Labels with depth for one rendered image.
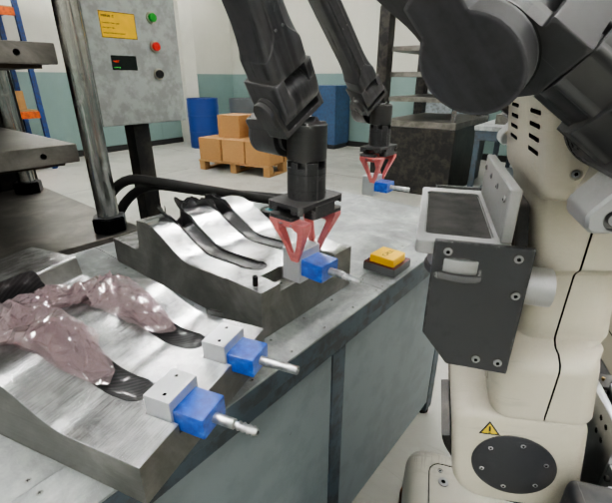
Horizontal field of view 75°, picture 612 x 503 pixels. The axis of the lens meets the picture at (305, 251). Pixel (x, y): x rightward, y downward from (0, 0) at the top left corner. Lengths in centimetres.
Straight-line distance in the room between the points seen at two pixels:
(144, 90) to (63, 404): 111
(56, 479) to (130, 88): 114
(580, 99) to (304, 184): 35
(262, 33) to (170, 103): 106
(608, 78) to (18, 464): 66
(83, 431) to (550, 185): 54
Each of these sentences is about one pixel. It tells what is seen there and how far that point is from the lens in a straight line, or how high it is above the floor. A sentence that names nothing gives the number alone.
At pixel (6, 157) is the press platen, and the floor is 103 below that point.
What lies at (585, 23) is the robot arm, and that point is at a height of 124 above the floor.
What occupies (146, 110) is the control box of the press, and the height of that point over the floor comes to 111.
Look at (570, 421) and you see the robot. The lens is 63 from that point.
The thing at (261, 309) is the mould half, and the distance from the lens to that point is 66.
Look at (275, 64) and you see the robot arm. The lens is 49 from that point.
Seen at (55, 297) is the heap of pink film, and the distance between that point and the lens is 73.
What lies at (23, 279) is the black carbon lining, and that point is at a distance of 80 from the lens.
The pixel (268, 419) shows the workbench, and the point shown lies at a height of 64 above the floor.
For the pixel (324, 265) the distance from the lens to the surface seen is 60.
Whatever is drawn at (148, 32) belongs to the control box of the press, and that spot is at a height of 134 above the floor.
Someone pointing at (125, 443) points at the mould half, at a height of 86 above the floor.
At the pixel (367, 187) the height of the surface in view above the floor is 93.
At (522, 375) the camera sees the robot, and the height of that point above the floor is 87.
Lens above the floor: 121
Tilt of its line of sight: 23 degrees down
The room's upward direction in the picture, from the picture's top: straight up
